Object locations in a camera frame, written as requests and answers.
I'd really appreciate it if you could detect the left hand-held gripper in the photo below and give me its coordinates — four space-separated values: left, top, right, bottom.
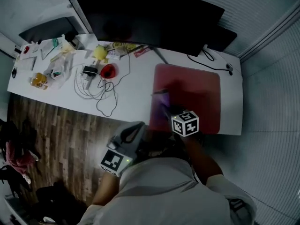
100 121 145 178

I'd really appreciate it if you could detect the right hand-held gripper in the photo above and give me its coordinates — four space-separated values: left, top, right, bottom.
160 101 199 137

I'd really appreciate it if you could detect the purple cloth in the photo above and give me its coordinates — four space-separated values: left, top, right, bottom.
150 89 171 126

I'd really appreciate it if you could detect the red desk mat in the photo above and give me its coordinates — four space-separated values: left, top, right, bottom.
149 63 221 135

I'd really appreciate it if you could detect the person's left forearm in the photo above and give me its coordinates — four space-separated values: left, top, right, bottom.
92 171 120 206

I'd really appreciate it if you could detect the person's right forearm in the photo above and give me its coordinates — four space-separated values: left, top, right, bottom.
181 135 223 185

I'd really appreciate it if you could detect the red round object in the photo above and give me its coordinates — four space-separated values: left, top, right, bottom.
100 63 119 79

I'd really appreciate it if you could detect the red checkered cloth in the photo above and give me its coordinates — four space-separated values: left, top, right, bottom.
4 141 39 185

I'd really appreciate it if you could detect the red card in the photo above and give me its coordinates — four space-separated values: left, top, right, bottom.
133 47 150 58

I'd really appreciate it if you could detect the white power strip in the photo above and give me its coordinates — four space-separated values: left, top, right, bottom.
81 60 100 90

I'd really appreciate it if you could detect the person's white shirt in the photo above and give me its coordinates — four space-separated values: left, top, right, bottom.
77 157 257 225

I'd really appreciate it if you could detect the black power adapter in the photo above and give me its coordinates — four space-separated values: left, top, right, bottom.
82 66 98 76

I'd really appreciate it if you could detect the white printed box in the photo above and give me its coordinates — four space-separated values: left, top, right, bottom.
106 50 121 60

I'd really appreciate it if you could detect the yellow printed packet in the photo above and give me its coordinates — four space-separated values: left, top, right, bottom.
112 41 137 52

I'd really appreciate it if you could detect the yellow plush toy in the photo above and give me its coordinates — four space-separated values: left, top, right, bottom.
93 45 108 60

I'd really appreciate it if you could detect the small black monitor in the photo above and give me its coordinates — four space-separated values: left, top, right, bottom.
206 24 238 53

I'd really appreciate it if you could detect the black bag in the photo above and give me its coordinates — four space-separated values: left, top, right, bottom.
35 181 89 225

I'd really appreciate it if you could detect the large black monitor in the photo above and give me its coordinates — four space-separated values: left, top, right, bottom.
75 0 225 65

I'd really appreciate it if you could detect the clear plastic bag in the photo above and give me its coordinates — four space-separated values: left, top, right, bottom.
43 52 75 89

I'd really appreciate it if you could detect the pale yellow bag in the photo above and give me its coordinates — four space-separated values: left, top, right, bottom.
58 43 75 55

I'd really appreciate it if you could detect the black mug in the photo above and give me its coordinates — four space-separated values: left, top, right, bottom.
64 31 79 47

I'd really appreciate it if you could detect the black chair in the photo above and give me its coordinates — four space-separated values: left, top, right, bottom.
0 120 42 196

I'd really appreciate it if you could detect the white notebook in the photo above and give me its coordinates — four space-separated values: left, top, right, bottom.
40 41 58 60

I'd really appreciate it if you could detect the white keyboard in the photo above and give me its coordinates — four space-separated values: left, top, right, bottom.
16 56 38 71

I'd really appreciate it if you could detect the wide black monitor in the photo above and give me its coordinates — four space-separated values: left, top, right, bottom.
18 16 79 44

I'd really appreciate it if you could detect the white cables and charger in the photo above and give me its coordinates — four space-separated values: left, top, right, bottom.
95 48 131 118

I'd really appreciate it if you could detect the looped black monitor cable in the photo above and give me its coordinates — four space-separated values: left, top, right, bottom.
201 49 215 62

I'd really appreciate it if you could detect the coiled white cable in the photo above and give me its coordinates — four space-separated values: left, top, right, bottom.
74 63 117 101

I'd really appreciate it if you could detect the black cable with plug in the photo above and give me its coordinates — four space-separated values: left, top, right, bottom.
187 54 234 76

